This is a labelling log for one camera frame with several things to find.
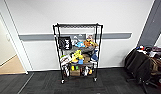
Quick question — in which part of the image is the blue plush toy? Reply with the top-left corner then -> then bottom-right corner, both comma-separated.
75,41 -> 86,49

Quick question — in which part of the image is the yellow plush toy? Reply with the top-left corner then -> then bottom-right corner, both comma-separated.
70,49 -> 85,64

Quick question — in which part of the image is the grey printed box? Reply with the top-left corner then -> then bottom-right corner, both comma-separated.
71,33 -> 87,43

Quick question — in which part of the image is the small blue box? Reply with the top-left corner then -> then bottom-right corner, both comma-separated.
77,58 -> 85,66

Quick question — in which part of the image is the box with portrait print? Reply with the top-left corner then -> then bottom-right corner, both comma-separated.
85,33 -> 96,42

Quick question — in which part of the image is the black bag white print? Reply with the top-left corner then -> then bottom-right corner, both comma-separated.
58,35 -> 73,51

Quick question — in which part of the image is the blue bag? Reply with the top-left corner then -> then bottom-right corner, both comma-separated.
90,51 -> 100,63

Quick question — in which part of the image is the white printed box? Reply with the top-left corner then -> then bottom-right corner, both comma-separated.
59,54 -> 73,65

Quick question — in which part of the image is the brown cardboard box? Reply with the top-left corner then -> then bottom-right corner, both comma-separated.
69,68 -> 81,77

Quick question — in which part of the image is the black chair with garment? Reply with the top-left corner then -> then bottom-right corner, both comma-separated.
124,45 -> 161,92

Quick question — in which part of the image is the white door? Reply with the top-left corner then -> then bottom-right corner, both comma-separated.
0,6 -> 18,69

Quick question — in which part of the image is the black wire shelf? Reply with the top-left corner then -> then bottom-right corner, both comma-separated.
52,22 -> 104,84

